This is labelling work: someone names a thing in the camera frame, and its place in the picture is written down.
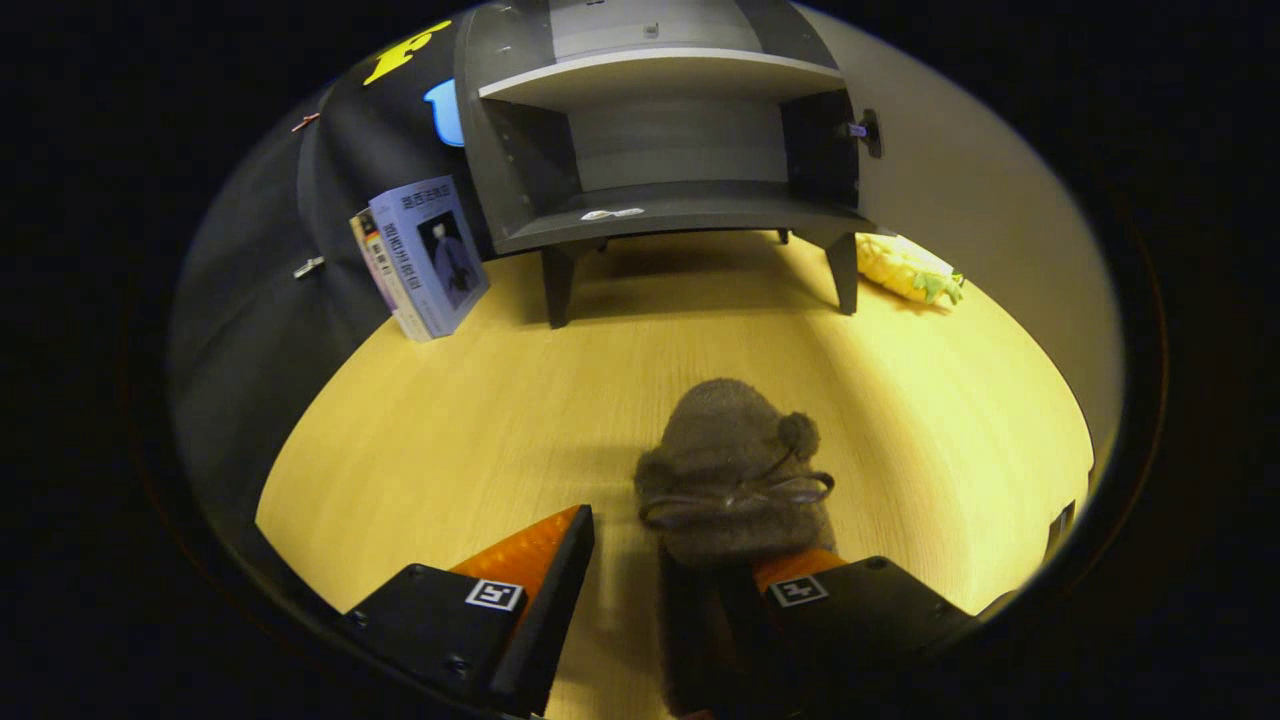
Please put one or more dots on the copper clip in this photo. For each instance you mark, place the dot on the copper clip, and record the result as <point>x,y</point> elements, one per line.
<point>306,122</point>

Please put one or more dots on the silver clip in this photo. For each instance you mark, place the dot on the silver clip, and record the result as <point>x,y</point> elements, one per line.
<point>309,267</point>

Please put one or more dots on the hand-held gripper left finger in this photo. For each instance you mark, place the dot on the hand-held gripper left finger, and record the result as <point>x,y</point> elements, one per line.
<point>555,610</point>

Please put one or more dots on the yellow pineapple plush toy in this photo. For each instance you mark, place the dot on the yellow pineapple plush toy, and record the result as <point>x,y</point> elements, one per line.
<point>900,268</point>

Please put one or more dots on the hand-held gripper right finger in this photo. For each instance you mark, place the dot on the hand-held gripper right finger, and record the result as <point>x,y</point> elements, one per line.
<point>870,620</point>

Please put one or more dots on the blue cover book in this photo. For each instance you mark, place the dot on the blue cover book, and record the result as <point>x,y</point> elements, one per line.
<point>435,250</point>

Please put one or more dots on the brown fuzzy shoe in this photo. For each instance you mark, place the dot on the brown fuzzy shoe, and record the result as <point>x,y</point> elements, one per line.
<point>725,440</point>

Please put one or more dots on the grey shoe cabinet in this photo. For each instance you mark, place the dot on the grey shoe cabinet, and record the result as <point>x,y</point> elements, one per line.
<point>680,140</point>

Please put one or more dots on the white book with striped spine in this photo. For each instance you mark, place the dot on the white book with striped spine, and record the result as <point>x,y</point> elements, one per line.
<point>375,260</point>

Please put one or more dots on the black backdrop cloth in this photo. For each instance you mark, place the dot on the black backdrop cloth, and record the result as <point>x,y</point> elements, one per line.
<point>260,330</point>

